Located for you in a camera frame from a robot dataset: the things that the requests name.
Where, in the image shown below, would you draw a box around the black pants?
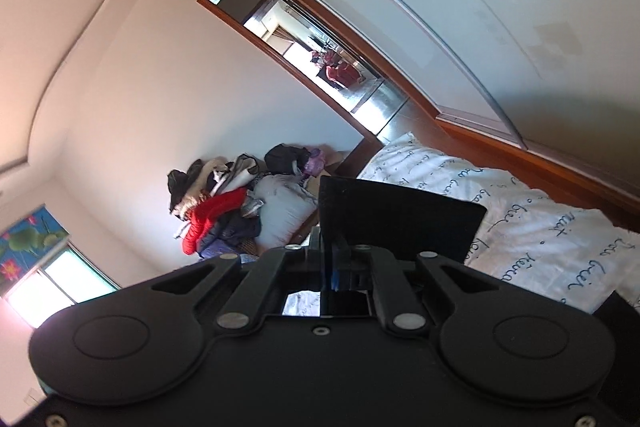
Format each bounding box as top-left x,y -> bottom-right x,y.
318,176 -> 488,269

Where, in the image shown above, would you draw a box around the red jacket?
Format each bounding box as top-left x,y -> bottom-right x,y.
182,188 -> 251,255

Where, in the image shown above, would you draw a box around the red sofa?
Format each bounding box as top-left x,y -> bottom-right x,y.
310,49 -> 367,88

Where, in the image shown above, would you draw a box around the navy jacket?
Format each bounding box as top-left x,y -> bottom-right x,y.
197,212 -> 262,258

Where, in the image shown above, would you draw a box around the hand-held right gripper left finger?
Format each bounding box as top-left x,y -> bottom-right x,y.
150,227 -> 331,332

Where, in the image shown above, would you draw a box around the pile of folded clothes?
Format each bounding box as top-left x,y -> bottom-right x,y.
167,153 -> 263,258

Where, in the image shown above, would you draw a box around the grey pillow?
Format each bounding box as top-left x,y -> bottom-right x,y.
250,174 -> 319,248

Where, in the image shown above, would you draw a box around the white script-printed quilt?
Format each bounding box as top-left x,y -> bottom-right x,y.
357,132 -> 640,314

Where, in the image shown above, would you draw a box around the lotus-printed roller blind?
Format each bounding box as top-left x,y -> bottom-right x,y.
0,204 -> 71,295

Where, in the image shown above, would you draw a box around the window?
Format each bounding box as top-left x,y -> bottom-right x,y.
5,244 -> 121,329

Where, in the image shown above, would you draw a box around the wooden door frame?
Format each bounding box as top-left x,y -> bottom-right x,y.
197,0 -> 417,144

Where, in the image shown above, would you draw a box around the purple bag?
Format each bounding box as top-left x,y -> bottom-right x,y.
300,148 -> 327,178

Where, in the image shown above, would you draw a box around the black backpack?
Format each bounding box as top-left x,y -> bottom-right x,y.
264,144 -> 313,175

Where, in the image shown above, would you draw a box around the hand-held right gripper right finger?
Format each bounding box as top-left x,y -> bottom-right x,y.
325,237 -> 483,332

